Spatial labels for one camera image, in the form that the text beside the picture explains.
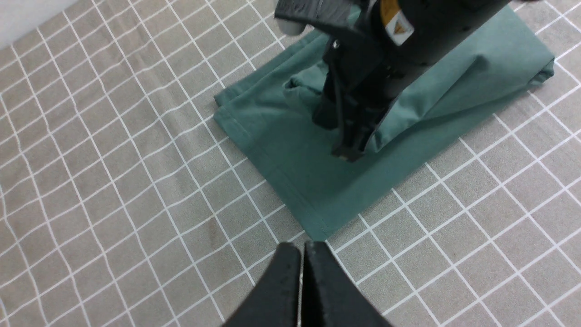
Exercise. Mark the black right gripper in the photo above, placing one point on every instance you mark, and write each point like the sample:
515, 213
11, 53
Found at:
363, 79

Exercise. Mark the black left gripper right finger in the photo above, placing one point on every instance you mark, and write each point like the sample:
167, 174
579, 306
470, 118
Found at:
329, 297

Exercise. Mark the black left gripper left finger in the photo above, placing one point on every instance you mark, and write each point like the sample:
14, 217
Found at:
273, 302

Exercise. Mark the green long-sleeved shirt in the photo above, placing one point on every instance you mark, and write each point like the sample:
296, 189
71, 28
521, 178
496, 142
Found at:
268, 115

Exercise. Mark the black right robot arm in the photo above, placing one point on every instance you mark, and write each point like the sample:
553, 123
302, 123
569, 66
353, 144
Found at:
422, 32

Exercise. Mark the beige grid-pattern tablecloth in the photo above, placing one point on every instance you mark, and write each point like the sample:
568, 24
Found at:
124, 204

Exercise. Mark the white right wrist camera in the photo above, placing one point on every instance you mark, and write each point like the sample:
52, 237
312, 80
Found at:
328, 16

